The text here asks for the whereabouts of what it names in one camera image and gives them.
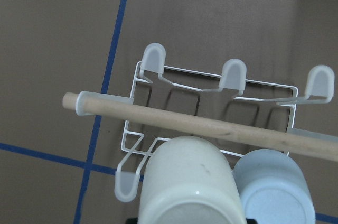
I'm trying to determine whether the white wire cup rack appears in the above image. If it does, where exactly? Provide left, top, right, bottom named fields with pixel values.
left=59, top=37, right=337, bottom=201

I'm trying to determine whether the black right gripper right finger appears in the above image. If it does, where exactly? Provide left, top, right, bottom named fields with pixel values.
left=246, top=219, right=257, bottom=224

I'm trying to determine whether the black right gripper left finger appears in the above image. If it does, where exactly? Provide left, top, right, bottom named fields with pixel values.
left=126, top=218, right=138, bottom=224

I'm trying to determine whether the cream white plastic cup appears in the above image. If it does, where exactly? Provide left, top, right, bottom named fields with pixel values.
left=138, top=136, right=247, bottom=223

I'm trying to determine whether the light blue plastic cup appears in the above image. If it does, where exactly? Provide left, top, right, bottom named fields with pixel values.
left=233, top=149, right=316, bottom=223

